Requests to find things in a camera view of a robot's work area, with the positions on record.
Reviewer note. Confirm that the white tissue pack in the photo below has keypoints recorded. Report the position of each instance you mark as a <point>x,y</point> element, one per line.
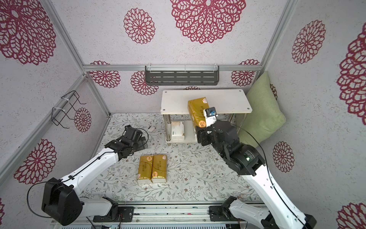
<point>178,131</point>

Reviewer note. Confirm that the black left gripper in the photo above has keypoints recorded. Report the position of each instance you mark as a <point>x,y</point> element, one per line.
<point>140,143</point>

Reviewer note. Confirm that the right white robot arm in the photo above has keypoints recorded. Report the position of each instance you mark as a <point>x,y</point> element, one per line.
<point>249,164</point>

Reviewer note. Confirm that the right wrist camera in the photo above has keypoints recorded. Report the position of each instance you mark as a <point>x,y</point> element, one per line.
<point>210,116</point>

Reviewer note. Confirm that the white two-tier shelf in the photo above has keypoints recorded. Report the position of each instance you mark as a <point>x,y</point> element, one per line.
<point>223,101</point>

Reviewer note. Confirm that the metal base rail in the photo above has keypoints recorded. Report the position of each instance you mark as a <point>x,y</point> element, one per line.
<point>183,213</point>

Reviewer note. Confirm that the grey wall-mounted rack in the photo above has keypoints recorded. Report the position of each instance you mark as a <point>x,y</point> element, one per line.
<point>185,77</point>

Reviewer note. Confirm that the black wire wall rack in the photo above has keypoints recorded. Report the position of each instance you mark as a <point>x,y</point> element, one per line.
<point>58,114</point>

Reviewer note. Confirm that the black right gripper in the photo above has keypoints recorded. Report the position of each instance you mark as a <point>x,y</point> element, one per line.
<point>204,136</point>

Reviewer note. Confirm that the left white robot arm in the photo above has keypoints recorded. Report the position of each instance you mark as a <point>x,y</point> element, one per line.
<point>62,199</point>

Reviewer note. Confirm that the green pillow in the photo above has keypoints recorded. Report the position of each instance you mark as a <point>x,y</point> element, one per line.
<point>266,117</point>

